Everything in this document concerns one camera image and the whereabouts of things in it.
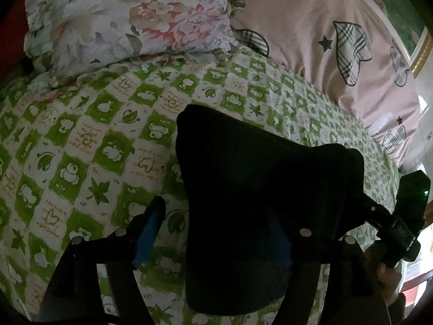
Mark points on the floral ruffled pillow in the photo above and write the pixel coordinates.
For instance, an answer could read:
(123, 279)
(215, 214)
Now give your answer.
(70, 37)

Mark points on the black pants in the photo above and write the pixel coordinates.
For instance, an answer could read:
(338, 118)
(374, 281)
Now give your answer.
(263, 211)

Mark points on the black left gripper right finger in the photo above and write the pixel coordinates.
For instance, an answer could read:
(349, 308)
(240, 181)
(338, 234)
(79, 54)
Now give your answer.
(353, 295)

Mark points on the pink heart pattern quilt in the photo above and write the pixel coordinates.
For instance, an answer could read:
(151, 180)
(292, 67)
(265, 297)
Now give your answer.
(344, 50)

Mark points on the person's right hand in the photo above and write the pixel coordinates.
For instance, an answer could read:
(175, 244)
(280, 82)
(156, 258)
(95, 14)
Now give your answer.
(386, 278)

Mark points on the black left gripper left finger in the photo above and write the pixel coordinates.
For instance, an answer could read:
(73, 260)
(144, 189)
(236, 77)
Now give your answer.
(73, 295)

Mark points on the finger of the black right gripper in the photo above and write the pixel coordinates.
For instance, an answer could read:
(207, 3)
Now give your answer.
(375, 213)

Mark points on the gold framed floral painting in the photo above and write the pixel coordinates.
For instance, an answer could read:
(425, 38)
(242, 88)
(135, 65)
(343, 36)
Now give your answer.
(409, 31)

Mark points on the dark right sleeve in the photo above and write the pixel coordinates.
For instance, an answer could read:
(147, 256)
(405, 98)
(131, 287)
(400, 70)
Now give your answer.
(397, 308)

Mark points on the green white checkered bedsheet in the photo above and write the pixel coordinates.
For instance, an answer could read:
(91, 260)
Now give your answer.
(83, 160)

